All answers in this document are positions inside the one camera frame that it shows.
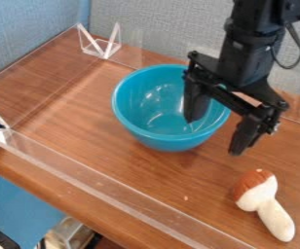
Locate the clear acrylic corner bracket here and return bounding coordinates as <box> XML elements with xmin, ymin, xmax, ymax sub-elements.
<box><xmin>75</xmin><ymin>22</ymin><xmax>122</xmax><ymax>59</ymax></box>

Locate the blue plastic bowl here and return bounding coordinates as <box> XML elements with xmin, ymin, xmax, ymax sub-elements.
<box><xmin>111</xmin><ymin>64</ymin><xmax>230</xmax><ymax>152</ymax></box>

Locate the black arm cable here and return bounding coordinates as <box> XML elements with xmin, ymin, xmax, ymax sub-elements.
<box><xmin>269</xmin><ymin>22</ymin><xmax>300</xmax><ymax>70</ymax></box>

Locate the grey metal box below table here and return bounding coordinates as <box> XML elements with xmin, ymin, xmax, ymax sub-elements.
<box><xmin>44</xmin><ymin>217</ymin><xmax>94</xmax><ymax>249</ymax></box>

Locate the clear acrylic front barrier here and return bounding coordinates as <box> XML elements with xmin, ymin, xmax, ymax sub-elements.
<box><xmin>0</xmin><ymin>125</ymin><xmax>254</xmax><ymax>249</ymax></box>

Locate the clear acrylic barrier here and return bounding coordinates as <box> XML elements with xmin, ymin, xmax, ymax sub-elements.
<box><xmin>111</xmin><ymin>30</ymin><xmax>300</xmax><ymax>123</ymax></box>
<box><xmin>0</xmin><ymin>125</ymin><xmax>254</xmax><ymax>249</ymax></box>

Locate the clear acrylic back barrier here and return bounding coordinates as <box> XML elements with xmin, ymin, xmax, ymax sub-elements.
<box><xmin>111</xmin><ymin>30</ymin><xmax>300</xmax><ymax>123</ymax></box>

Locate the plush brown white mushroom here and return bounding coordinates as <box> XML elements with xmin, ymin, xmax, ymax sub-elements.
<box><xmin>231</xmin><ymin>168</ymin><xmax>295</xmax><ymax>242</ymax></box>

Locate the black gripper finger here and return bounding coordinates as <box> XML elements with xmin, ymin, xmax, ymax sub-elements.
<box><xmin>183</xmin><ymin>81</ymin><xmax>210</xmax><ymax>123</ymax></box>
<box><xmin>227</xmin><ymin>115</ymin><xmax>261</xmax><ymax>156</ymax></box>

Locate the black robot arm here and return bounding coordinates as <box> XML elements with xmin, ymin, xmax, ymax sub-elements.
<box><xmin>182</xmin><ymin>0</ymin><xmax>300</xmax><ymax>156</ymax></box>

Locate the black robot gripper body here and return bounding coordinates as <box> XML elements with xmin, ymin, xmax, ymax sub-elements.
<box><xmin>181</xmin><ymin>35</ymin><xmax>290</xmax><ymax>135</ymax></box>

